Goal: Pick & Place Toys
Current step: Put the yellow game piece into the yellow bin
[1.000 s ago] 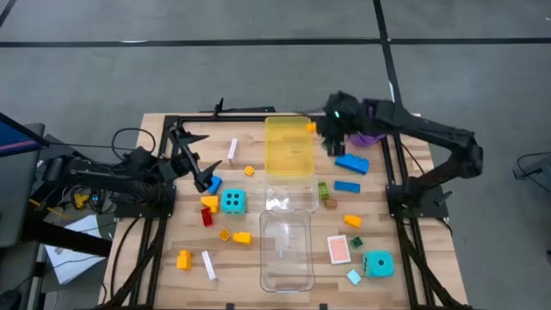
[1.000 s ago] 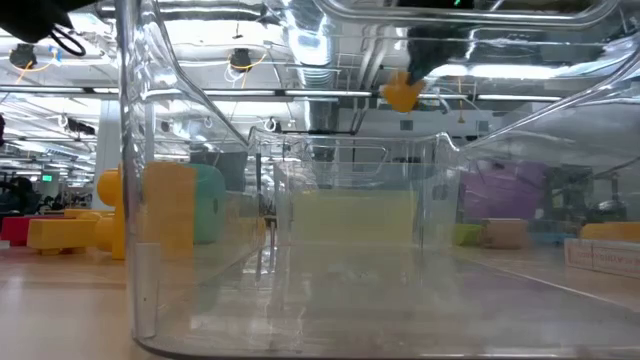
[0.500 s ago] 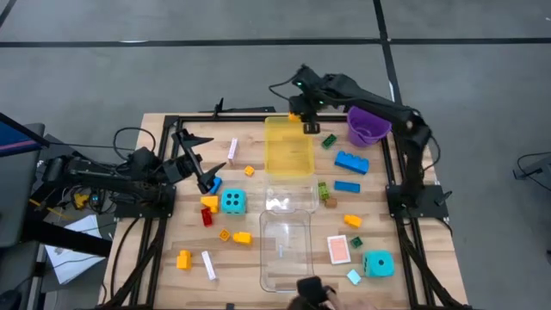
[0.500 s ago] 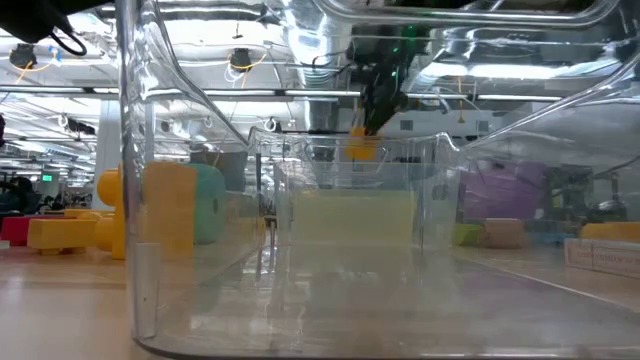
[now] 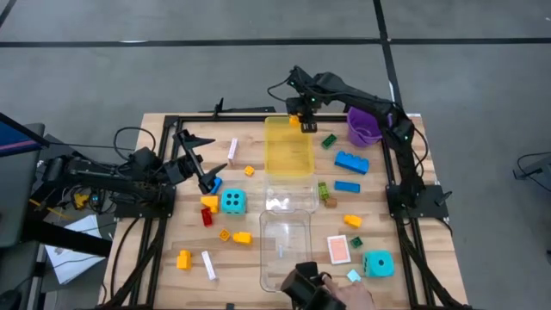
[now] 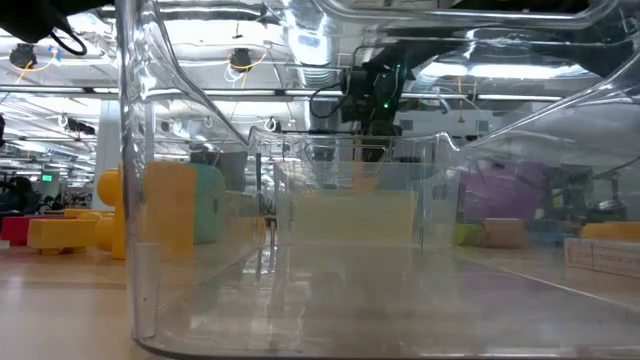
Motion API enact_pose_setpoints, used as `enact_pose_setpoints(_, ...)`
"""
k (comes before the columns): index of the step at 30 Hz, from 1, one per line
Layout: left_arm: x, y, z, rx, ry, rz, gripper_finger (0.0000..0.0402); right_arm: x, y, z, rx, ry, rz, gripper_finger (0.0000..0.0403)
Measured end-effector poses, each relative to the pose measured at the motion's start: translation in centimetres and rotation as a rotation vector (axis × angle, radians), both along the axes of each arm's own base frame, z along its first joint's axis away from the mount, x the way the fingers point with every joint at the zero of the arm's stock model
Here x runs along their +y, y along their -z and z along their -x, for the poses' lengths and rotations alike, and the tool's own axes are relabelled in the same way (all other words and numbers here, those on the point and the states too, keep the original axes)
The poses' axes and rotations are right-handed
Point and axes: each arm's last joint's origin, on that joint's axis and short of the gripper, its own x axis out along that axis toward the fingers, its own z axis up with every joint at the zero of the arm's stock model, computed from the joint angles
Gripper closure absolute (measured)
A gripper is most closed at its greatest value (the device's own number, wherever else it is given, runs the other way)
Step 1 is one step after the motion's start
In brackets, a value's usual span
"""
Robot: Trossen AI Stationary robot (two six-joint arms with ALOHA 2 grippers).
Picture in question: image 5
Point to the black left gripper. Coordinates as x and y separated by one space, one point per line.
185 168

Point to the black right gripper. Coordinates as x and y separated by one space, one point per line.
303 109

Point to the blue heart toy block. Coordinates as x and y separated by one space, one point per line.
216 186

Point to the yellow wedge toy block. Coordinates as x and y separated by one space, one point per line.
210 201

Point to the small orange toy brick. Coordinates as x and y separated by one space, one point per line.
224 234
249 171

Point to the red toy brick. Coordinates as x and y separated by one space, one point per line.
206 217

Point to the tall yellow toy brick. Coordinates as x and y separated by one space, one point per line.
184 260

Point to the teal foam die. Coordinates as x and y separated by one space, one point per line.
378 263
233 201

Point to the light blue toy block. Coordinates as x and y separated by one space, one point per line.
354 276

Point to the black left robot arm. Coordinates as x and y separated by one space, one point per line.
107 174

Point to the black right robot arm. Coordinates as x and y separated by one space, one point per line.
404 129

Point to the dark green toy brick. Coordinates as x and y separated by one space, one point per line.
329 141

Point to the yellow translucent plastic bin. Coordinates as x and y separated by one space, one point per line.
286 150

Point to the purple plastic bucket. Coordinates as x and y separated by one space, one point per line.
363 129

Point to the large blue toy brick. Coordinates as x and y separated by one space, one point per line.
351 163

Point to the lime green toy brick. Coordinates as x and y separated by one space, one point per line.
323 190

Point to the small clear plastic bin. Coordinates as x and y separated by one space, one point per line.
292 194

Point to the flat blue toy brick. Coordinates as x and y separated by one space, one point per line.
347 187

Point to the tan wooden block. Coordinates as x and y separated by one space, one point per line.
330 202

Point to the small dark green brick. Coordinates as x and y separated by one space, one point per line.
356 242

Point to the large clear plastic bin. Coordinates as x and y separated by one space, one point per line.
284 254

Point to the salmon playing card deck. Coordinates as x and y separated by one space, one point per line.
338 249

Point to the yellow plug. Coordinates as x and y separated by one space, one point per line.
80 200

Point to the black handheld device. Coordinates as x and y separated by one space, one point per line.
303 286

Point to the white paper sheets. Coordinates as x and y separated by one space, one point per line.
73 262

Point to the person's hand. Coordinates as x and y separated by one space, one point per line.
353 297

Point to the blue monitor screen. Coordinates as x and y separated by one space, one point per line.
13 138

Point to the gray floor equipment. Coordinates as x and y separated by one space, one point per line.
543 170

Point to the black aluminium table frame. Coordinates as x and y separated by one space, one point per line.
224 118

